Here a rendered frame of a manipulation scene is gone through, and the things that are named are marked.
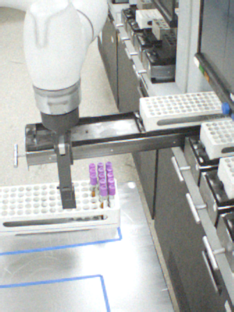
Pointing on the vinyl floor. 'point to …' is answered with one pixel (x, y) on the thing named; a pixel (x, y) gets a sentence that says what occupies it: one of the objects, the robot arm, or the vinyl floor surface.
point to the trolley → (86, 267)
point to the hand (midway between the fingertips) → (67, 181)
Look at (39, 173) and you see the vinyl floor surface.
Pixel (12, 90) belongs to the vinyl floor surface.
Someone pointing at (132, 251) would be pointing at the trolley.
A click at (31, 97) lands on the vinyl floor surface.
